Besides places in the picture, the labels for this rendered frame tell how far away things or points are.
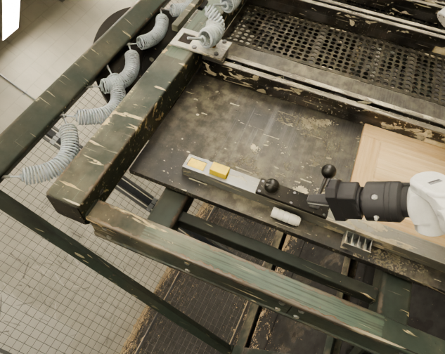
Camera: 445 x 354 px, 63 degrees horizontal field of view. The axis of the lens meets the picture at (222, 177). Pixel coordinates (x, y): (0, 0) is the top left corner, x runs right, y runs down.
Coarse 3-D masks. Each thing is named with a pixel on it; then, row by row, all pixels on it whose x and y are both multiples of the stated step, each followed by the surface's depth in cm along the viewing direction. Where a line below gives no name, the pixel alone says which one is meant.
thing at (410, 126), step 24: (192, 48) 121; (216, 48) 122; (216, 72) 127; (240, 72) 123; (264, 72) 124; (288, 96) 123; (312, 96) 119; (336, 96) 117; (360, 96) 118; (360, 120) 119; (384, 120) 115; (408, 120) 113; (432, 120) 114
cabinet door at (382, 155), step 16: (368, 128) 117; (368, 144) 113; (384, 144) 114; (400, 144) 114; (416, 144) 115; (368, 160) 110; (384, 160) 111; (400, 160) 111; (416, 160) 111; (432, 160) 112; (352, 176) 106; (368, 176) 106; (384, 176) 107; (400, 176) 107; (384, 224) 98; (400, 224) 98; (432, 240) 96
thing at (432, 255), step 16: (192, 176) 104; (208, 176) 101; (240, 176) 101; (240, 192) 101; (288, 208) 98; (320, 224) 98; (336, 224) 95; (352, 224) 95; (368, 224) 95; (384, 240) 92; (400, 240) 93; (416, 240) 93; (416, 256) 92; (432, 256) 91
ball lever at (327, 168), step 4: (328, 164) 91; (332, 164) 91; (324, 168) 90; (328, 168) 90; (332, 168) 90; (324, 172) 90; (328, 172) 90; (332, 172) 90; (336, 172) 91; (324, 176) 91; (328, 176) 90; (332, 176) 90; (324, 180) 92; (324, 184) 93; (320, 188) 94; (320, 192) 94; (316, 208) 95
